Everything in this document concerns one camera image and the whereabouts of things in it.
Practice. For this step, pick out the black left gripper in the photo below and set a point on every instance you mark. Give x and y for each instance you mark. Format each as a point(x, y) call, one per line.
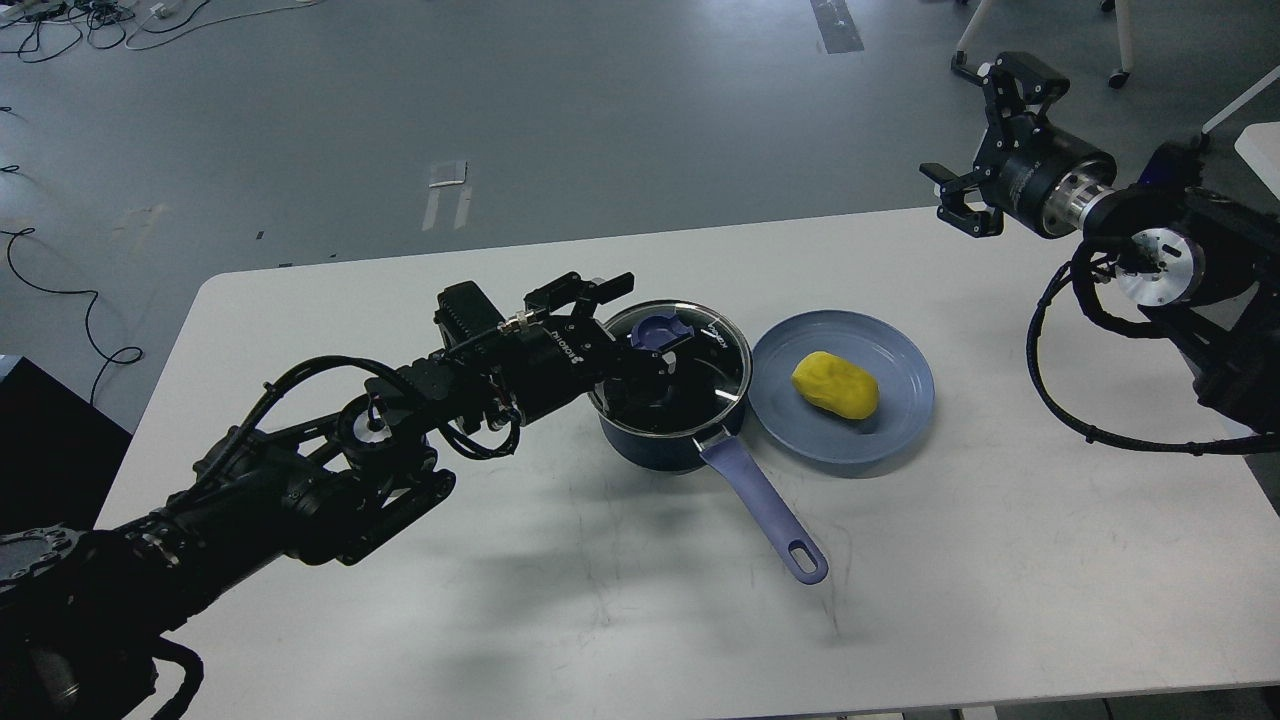
point(546, 364)

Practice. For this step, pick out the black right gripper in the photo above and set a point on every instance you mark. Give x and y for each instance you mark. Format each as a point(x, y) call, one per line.
point(1027, 160)

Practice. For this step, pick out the glass lid purple knob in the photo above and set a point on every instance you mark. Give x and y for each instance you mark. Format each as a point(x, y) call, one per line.
point(705, 369)

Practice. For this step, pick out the yellow potato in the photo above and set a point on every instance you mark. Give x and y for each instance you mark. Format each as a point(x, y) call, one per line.
point(833, 384)

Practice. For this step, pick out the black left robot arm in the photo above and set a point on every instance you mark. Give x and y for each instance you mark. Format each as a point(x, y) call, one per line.
point(333, 461)

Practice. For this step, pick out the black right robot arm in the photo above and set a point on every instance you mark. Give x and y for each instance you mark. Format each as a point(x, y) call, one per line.
point(1161, 259)

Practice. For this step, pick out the grey floor tape strip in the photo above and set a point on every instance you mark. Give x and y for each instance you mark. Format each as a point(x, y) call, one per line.
point(838, 31)

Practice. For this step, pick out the white floor tape marks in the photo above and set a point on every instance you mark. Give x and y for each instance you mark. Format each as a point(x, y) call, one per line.
point(449, 195)

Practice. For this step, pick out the blue round plate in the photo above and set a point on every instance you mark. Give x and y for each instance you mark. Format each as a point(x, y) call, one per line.
point(905, 385)

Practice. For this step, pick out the black box left edge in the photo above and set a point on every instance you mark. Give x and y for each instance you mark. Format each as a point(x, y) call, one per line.
point(59, 455)

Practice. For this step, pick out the dark blue saucepan purple handle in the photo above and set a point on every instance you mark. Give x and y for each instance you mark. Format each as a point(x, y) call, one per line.
point(721, 448)

